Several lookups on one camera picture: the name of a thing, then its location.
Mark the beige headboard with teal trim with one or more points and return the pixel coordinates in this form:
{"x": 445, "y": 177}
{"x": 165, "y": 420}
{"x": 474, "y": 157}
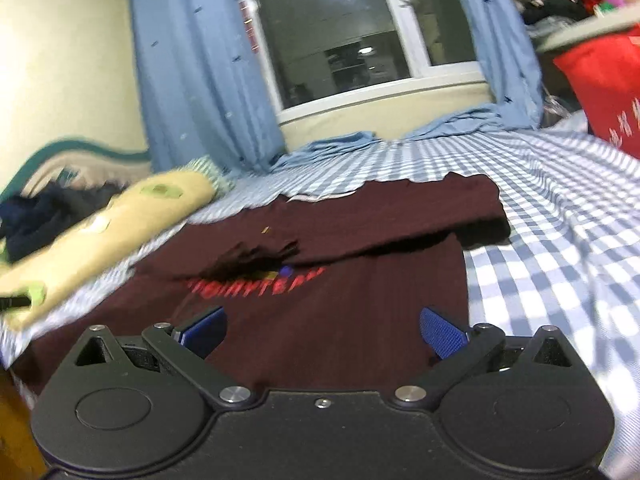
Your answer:
{"x": 45, "y": 157}

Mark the dark clothes on shelf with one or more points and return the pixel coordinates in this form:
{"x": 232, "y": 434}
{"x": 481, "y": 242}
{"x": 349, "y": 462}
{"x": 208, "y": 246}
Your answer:
{"x": 555, "y": 7}

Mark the navy clothes pile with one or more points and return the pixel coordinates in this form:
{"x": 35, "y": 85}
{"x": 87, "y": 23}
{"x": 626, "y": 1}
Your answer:
{"x": 35, "y": 220}

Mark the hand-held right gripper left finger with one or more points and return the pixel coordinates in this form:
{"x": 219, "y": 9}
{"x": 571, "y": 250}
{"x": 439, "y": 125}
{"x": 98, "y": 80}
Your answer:
{"x": 202, "y": 332}

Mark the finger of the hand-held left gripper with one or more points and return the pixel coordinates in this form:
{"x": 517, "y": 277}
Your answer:
{"x": 12, "y": 303}

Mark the maroon sweater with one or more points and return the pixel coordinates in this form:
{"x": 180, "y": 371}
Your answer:
{"x": 325, "y": 320}

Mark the yellow blanket with green rings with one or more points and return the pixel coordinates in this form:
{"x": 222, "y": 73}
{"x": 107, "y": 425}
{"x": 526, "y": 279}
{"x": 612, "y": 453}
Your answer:
{"x": 100, "y": 245}

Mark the red bag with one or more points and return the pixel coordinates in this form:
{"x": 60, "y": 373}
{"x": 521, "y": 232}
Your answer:
{"x": 605, "y": 90}

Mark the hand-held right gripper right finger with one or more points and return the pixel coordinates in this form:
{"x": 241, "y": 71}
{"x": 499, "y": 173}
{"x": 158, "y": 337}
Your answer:
{"x": 442, "y": 334}

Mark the white shelf unit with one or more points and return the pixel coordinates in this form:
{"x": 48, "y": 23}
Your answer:
{"x": 585, "y": 30}

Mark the blue checked bed sheet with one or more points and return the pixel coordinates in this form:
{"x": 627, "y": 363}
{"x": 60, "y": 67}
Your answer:
{"x": 550, "y": 260}

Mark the white framed window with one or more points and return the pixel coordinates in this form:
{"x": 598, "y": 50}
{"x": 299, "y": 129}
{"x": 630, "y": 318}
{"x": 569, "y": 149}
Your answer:
{"x": 345, "y": 30}

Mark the blue curtain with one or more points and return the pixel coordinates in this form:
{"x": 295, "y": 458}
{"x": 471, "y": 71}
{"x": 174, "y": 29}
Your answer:
{"x": 500, "y": 45}
{"x": 200, "y": 70}

